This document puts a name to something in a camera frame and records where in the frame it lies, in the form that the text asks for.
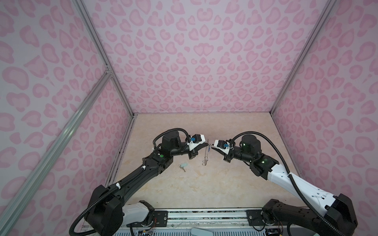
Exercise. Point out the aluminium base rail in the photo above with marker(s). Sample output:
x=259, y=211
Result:
x=210, y=221

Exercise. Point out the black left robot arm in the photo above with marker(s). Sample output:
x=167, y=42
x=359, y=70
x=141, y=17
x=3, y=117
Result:
x=107, y=209

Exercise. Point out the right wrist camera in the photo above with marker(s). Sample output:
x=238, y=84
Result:
x=221, y=144

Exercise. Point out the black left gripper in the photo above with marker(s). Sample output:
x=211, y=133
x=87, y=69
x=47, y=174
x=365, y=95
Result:
x=192, y=152

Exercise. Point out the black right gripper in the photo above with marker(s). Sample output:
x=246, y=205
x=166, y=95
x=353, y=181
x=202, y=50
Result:
x=226, y=155

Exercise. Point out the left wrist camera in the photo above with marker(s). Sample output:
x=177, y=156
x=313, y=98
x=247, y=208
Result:
x=195, y=141

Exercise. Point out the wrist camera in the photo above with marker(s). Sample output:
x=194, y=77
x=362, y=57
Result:
x=221, y=144
x=195, y=141

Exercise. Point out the diagonal aluminium frame bar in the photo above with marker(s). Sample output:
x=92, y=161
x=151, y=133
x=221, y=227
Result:
x=21, y=200

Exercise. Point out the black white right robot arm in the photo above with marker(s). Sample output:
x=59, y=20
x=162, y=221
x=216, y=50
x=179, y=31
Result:
x=325, y=213

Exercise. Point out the silver perforated metal ring disc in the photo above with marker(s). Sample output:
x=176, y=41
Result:
x=206, y=156

